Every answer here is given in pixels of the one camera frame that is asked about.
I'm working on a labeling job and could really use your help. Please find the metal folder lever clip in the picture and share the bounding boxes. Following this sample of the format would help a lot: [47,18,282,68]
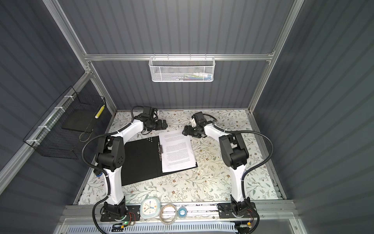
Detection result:
[158,143,163,161]

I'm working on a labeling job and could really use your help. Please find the white printed paper stack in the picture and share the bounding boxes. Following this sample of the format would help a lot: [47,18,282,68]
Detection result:
[159,129,197,173]

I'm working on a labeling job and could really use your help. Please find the blue folder black inside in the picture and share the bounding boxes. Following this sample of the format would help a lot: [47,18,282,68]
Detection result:
[120,135,198,187]

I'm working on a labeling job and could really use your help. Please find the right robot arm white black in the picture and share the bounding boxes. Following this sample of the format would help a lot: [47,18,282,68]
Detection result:
[182,112,274,234]

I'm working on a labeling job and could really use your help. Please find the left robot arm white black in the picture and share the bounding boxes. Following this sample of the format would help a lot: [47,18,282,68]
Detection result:
[81,105,168,234]

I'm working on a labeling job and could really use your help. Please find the pens in white basket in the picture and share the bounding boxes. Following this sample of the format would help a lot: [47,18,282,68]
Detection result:
[171,72,213,82]

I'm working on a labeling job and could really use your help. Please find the yellow marker pen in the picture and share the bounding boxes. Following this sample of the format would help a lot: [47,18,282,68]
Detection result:
[94,104,105,119]

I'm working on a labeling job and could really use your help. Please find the black notebook in basket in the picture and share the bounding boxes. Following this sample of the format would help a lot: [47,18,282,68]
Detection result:
[62,110,98,133]

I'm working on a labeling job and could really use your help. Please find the small blue tape roll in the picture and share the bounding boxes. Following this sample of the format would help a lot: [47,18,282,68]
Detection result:
[177,206,188,218]

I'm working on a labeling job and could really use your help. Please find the mint alarm clock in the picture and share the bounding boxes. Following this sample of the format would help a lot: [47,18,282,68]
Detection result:
[140,197,161,219]

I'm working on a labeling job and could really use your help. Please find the clear tape roll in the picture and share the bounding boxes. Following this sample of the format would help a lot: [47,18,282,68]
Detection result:
[159,203,177,225]

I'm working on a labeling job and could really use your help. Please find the white wire mesh basket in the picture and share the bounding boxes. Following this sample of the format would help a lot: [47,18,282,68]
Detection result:
[149,56,216,82]

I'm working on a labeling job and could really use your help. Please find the black wire basket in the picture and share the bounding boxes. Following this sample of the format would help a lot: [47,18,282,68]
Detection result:
[23,88,106,160]

